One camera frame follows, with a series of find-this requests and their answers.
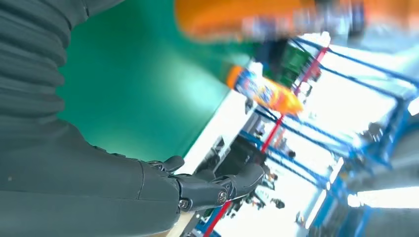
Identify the white table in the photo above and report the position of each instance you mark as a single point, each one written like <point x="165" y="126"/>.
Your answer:
<point x="222" y="124"/>

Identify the red post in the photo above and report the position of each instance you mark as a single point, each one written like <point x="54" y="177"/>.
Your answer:
<point x="271" y="134"/>

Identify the black carrying case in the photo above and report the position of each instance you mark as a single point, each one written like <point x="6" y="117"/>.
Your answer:
<point x="235" y="153"/>

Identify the green table mat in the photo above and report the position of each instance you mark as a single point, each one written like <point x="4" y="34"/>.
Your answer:
<point x="131" y="81"/>

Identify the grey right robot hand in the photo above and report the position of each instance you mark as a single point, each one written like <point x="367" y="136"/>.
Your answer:
<point x="82" y="189"/>

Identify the blue metal rack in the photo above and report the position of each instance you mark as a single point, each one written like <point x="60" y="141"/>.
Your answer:
<point x="397" y="130"/>

